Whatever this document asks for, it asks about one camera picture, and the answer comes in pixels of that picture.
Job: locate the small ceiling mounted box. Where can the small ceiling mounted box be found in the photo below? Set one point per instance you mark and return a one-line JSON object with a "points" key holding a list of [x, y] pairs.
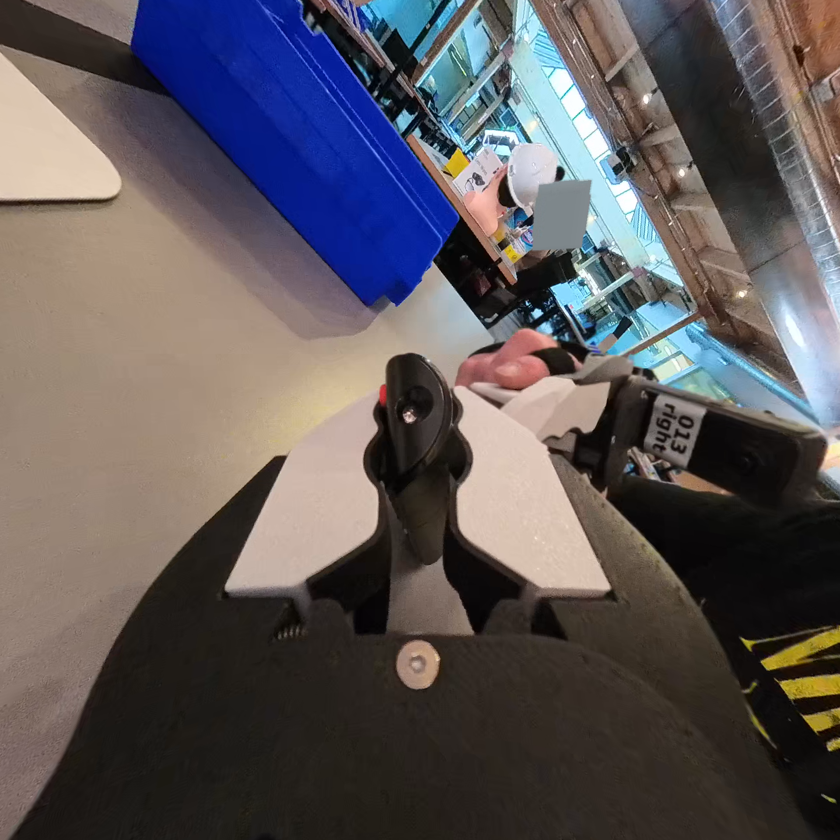
{"points": [[620, 165]]}

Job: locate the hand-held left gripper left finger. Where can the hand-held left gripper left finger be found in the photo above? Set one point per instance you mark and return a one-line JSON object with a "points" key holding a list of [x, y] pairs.
{"points": [[308, 499]]}

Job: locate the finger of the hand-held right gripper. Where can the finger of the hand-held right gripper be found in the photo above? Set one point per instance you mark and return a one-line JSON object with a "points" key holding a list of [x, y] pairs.
{"points": [[538, 403], [581, 420]]}

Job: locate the person's right hand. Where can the person's right hand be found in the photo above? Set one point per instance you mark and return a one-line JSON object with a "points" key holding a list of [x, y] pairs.
{"points": [[518, 361]]}

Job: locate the pink object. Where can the pink object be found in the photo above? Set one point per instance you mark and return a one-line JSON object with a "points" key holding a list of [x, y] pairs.
{"points": [[489, 213]]}

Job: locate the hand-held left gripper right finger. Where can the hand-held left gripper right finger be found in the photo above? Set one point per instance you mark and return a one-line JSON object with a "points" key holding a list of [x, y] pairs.
{"points": [[525, 505]]}

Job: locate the silver ventilation duct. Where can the silver ventilation duct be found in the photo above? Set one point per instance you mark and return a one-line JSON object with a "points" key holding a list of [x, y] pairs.
{"points": [[787, 197]]}

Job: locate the black storage rack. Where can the black storage rack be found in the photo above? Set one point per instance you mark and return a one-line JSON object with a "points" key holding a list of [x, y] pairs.
{"points": [[394, 79]]}

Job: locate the yellow box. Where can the yellow box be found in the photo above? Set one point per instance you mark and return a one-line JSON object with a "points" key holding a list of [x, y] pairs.
{"points": [[456, 161]]}

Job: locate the white printed box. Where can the white printed box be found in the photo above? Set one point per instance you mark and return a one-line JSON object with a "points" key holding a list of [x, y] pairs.
{"points": [[476, 172]]}

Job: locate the black remote control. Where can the black remote control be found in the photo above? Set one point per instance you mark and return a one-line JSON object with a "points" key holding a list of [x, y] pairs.
{"points": [[420, 380]]}

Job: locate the white rounded flat board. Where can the white rounded flat board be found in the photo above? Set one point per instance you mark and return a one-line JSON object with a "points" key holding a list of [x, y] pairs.
{"points": [[46, 151]]}

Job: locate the wooden table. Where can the wooden table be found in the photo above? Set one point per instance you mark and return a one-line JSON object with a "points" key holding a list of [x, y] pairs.
{"points": [[489, 247]]}

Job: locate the blue plastic crate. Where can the blue plastic crate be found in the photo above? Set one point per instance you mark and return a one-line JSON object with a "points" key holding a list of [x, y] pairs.
{"points": [[295, 144]]}

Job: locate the white safety helmet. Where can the white safety helmet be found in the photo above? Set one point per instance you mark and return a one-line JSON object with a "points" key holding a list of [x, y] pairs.
{"points": [[531, 170]]}

